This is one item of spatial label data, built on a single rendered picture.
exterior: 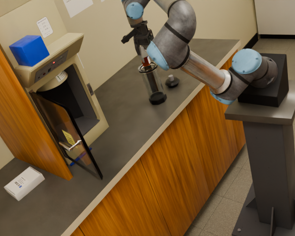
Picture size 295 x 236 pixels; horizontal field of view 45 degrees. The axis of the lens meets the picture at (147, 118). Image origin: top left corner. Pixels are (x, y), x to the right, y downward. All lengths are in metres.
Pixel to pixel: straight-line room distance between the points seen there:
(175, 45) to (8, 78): 0.66
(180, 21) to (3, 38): 0.72
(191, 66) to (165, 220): 1.05
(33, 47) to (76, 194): 0.67
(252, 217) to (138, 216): 0.88
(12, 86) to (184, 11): 0.73
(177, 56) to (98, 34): 1.17
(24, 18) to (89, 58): 0.87
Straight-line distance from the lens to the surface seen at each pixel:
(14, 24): 1.60
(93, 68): 2.43
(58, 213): 1.64
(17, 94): 1.52
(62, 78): 1.76
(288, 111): 1.76
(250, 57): 1.60
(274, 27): 4.45
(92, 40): 2.42
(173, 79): 2.13
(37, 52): 1.52
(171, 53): 1.33
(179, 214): 2.27
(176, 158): 2.07
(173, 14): 1.35
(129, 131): 1.88
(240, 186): 2.71
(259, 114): 1.77
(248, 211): 2.54
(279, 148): 1.94
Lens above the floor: 2.00
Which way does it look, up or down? 33 degrees down
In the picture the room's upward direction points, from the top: 20 degrees counter-clockwise
